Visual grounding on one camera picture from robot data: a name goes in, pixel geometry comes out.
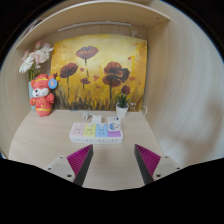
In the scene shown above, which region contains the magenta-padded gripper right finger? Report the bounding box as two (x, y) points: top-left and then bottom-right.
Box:
(133, 143), (183, 186)

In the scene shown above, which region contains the yellow poppy flower painting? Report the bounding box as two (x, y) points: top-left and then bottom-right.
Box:
(49, 34), (148, 112)

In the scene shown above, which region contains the white and pink flower bouquet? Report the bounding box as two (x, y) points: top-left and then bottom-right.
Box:
(18, 40), (54, 83)

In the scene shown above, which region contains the thin white wall cable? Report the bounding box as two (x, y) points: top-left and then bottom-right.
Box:
(138, 105), (149, 117)

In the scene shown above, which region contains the white pastel-socket power strip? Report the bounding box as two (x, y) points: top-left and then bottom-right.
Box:
(68, 114), (124, 145)

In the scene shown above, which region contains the small succulent in white pot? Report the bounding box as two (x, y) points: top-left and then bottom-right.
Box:
(114, 92), (131, 118)

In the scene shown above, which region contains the light blue vase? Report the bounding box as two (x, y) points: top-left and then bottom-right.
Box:
(27, 80), (37, 110)

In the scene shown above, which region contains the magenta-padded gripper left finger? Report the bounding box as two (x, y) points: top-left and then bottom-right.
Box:
(44, 143), (95, 187)

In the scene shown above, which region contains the red plush doll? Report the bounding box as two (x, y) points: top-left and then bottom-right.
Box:
(30, 73), (58, 118)

